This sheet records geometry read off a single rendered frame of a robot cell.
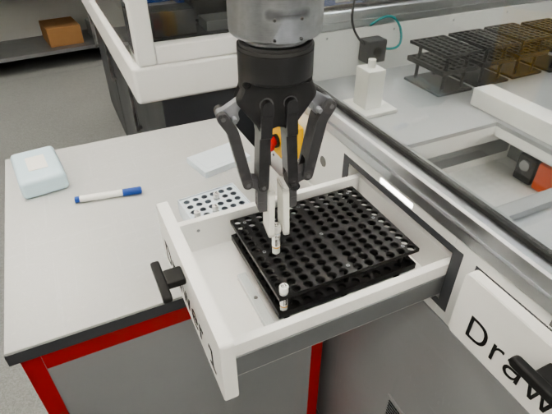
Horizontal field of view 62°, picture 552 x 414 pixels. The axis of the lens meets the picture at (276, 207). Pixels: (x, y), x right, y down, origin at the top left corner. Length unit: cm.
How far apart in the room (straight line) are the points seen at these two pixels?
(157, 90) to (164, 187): 39
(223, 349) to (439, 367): 40
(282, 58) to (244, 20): 5
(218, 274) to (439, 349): 36
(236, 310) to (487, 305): 33
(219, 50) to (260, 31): 96
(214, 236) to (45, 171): 49
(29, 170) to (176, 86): 47
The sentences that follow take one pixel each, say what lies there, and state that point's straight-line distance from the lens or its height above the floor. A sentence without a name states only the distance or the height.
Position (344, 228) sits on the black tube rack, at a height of 90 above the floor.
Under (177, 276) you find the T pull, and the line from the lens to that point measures 61.
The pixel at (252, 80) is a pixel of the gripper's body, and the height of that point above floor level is 118.
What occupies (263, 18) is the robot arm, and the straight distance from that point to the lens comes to 42.
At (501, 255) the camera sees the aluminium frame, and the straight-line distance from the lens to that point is 61.
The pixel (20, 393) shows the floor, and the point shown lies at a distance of 176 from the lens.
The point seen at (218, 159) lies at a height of 78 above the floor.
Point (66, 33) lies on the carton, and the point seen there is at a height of 24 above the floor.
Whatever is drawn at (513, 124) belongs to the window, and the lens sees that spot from 57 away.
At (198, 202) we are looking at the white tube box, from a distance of 93.
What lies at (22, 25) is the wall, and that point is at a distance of 473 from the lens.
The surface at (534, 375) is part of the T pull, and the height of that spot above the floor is 91.
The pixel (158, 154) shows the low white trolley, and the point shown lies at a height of 76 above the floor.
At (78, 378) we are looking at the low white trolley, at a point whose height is 63.
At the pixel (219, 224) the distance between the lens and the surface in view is 74.
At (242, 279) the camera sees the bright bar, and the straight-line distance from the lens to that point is 69.
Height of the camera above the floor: 134
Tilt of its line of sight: 37 degrees down
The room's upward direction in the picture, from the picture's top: straight up
